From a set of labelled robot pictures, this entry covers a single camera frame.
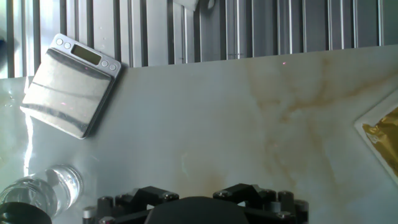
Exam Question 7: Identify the gold tissue pack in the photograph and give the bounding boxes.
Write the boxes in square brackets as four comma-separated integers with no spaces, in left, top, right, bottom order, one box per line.
[354,90,398,186]

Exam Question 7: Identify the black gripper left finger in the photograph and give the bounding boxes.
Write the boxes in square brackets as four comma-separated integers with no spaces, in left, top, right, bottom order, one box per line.
[82,185,180,224]

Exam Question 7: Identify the clear glass jar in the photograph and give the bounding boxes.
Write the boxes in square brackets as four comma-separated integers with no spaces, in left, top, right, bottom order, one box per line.
[0,164,84,218]

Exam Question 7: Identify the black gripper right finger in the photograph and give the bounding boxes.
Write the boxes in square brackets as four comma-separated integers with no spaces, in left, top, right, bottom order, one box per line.
[213,183,310,224]

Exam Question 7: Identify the silver digital pocket scale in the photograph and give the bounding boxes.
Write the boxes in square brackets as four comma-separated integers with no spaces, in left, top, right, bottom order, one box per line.
[20,33,122,140]

